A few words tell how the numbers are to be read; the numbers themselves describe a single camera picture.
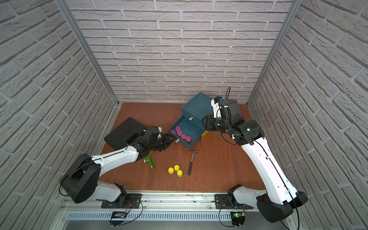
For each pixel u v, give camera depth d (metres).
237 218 0.70
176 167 0.83
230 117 0.45
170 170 0.82
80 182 0.43
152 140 0.68
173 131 0.90
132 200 0.73
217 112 0.58
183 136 0.88
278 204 0.38
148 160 0.86
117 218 0.71
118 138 0.93
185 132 0.90
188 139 0.87
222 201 0.73
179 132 0.90
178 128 0.92
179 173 0.81
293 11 0.70
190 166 0.86
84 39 0.83
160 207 0.74
